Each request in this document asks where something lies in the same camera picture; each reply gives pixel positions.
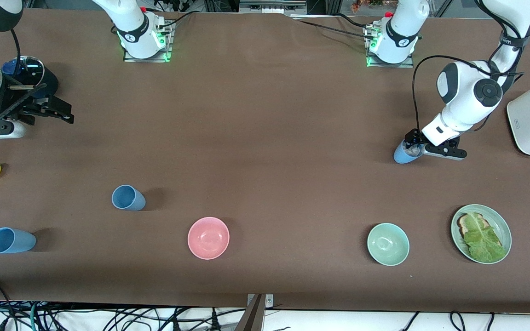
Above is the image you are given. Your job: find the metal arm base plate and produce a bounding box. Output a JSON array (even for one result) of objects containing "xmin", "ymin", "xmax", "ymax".
[
  {"xmin": 364, "ymin": 23, "xmax": 415, "ymax": 68},
  {"xmin": 122, "ymin": 19, "xmax": 173, "ymax": 63}
]

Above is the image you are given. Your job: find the brown table cloth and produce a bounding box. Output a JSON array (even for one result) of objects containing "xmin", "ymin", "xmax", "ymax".
[{"xmin": 0, "ymin": 7, "xmax": 530, "ymax": 313}]

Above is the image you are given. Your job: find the dark metal bar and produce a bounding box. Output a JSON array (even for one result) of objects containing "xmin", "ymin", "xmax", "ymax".
[{"xmin": 234, "ymin": 294, "xmax": 266, "ymax": 331}]

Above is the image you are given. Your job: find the dark blue cup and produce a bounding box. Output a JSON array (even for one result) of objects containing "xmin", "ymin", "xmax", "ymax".
[{"xmin": 111, "ymin": 184, "xmax": 146, "ymax": 211}]

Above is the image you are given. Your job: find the green lettuce leaf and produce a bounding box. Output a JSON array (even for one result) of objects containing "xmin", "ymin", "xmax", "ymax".
[{"xmin": 463, "ymin": 212, "xmax": 507, "ymax": 263}]

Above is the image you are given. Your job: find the toast slice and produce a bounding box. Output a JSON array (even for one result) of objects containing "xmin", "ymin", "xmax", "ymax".
[{"xmin": 457, "ymin": 212, "xmax": 505, "ymax": 251}]

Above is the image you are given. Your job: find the mint green bowl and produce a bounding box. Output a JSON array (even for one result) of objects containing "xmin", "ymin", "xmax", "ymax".
[{"xmin": 367, "ymin": 223, "xmax": 410, "ymax": 267}]

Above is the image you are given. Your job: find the orange red decoration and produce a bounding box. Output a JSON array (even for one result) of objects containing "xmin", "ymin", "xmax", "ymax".
[{"xmin": 350, "ymin": 0, "xmax": 397, "ymax": 13}]

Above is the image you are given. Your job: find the light blue cup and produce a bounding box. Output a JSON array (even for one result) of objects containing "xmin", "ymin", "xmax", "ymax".
[
  {"xmin": 393, "ymin": 138, "xmax": 425, "ymax": 165},
  {"xmin": 0, "ymin": 227, "xmax": 37, "ymax": 254}
]

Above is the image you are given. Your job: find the silver metal bracket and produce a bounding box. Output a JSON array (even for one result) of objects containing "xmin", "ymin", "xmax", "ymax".
[{"xmin": 247, "ymin": 293, "xmax": 275, "ymax": 308}]

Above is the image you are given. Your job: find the metal frame rail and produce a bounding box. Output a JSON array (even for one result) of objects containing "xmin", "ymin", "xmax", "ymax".
[{"xmin": 239, "ymin": 0, "xmax": 308, "ymax": 15}]

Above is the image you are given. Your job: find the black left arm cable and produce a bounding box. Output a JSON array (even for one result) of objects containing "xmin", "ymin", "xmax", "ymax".
[{"xmin": 411, "ymin": 55, "xmax": 525, "ymax": 135}]

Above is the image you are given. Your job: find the green plate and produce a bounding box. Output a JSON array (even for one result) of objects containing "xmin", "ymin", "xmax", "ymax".
[{"xmin": 450, "ymin": 204, "xmax": 513, "ymax": 265}]

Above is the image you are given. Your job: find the pink bowl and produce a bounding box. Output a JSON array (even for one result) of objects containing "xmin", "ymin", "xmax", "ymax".
[{"xmin": 187, "ymin": 217, "xmax": 230, "ymax": 260}]

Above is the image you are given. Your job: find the black base cable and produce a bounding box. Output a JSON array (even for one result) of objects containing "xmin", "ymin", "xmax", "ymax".
[
  {"xmin": 157, "ymin": 11, "xmax": 197, "ymax": 29},
  {"xmin": 293, "ymin": 17, "xmax": 378, "ymax": 41}
]

